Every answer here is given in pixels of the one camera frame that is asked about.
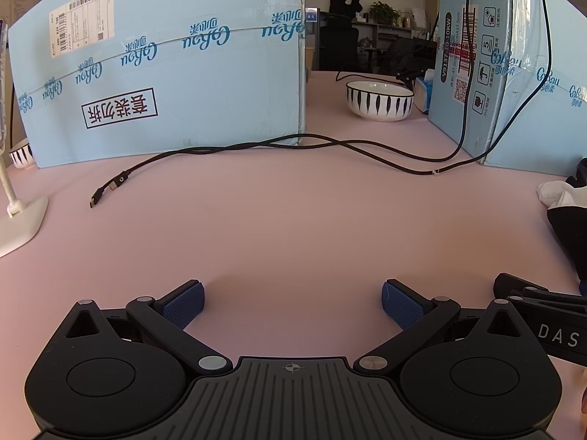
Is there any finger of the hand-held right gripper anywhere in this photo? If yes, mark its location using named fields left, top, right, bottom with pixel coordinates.
left=493, top=273, right=587, bottom=309

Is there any potted green plant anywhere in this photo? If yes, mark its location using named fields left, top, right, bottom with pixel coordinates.
left=369, top=1, right=402, bottom=26

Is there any black robot claw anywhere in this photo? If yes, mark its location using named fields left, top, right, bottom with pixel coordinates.
left=397, top=65, right=426, bottom=89

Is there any white and black garment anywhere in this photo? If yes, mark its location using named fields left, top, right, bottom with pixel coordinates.
left=536, top=158, right=587, bottom=294

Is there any light blue box with barcode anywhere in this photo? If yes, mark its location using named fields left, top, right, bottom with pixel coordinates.
left=427, top=0, right=587, bottom=177

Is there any black cable with plug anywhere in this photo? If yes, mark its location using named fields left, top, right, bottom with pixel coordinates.
left=88, top=0, right=475, bottom=210

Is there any white desk stand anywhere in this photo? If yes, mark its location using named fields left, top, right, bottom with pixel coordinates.
left=0, top=18, right=49, bottom=258

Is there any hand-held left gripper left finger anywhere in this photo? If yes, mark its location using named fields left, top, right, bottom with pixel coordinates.
left=57, top=279, right=234, bottom=375

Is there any thin black background cable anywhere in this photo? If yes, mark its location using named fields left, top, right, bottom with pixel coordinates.
left=336, top=70, right=407, bottom=85

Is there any blue tissue pack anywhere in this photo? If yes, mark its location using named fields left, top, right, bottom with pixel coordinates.
left=414, top=69, right=436, bottom=114

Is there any black cable with white tie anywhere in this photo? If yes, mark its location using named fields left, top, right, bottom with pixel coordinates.
left=128, top=0, right=551, bottom=177

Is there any large light blue cardboard box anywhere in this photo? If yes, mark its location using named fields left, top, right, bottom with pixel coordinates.
left=8, top=0, right=307, bottom=169

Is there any white bowl with black stripes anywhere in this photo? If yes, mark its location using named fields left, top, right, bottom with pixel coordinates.
left=346, top=80, right=415, bottom=122

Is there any small striped white bowl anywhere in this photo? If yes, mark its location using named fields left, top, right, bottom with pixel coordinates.
left=8, top=143, right=36, bottom=169

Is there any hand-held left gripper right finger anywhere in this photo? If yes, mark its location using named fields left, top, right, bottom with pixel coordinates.
left=353, top=279, right=528, bottom=374

